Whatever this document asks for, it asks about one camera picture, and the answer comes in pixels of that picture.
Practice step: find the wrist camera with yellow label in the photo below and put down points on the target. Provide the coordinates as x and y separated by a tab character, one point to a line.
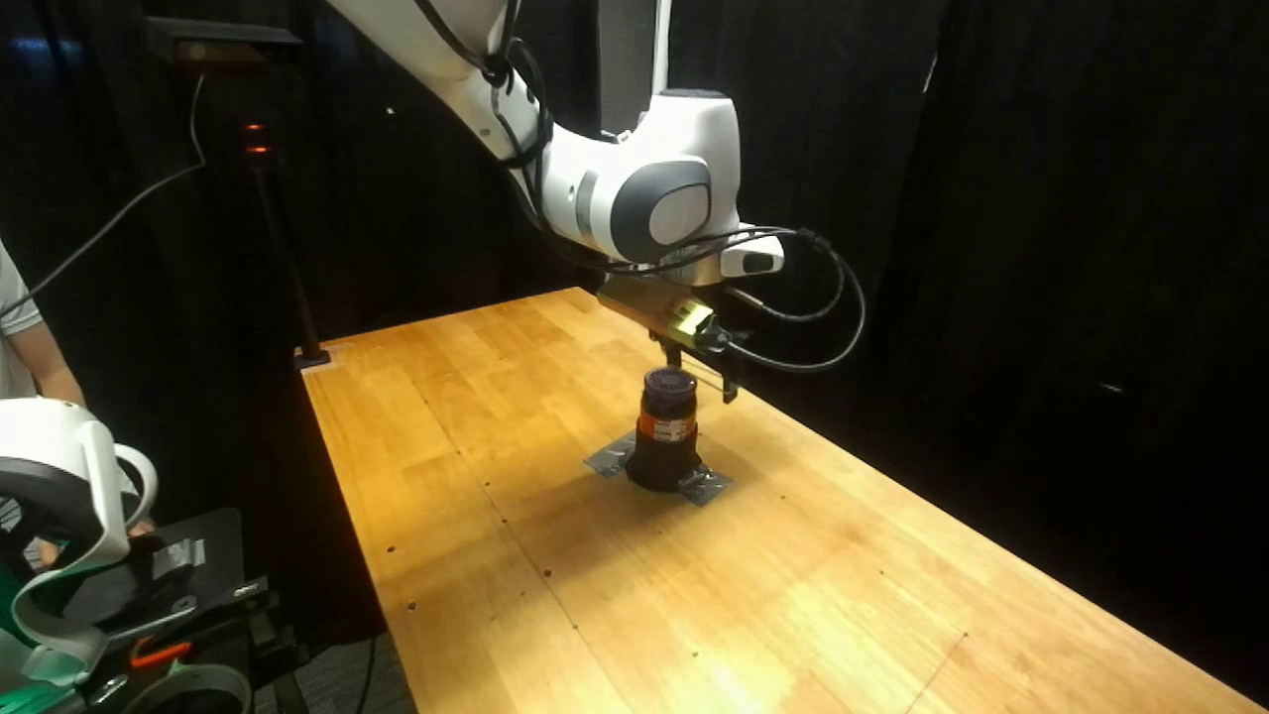
690	321

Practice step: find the black camera on stand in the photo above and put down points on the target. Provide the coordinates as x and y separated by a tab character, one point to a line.
218	43

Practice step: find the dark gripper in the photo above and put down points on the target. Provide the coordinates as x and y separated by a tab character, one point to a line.
638	305

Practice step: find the person's bare forearm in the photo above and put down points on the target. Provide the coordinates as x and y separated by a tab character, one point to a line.
46	364

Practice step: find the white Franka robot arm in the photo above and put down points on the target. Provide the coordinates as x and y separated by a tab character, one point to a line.
636	186

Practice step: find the black camera stand pole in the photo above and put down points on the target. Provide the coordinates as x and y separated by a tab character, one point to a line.
282	251

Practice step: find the black cup with orange label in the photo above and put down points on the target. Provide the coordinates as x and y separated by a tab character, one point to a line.
664	441

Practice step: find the white rounded device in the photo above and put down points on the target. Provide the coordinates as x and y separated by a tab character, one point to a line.
63	490

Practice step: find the grey flat base plate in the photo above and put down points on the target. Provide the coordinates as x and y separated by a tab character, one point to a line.
609	461

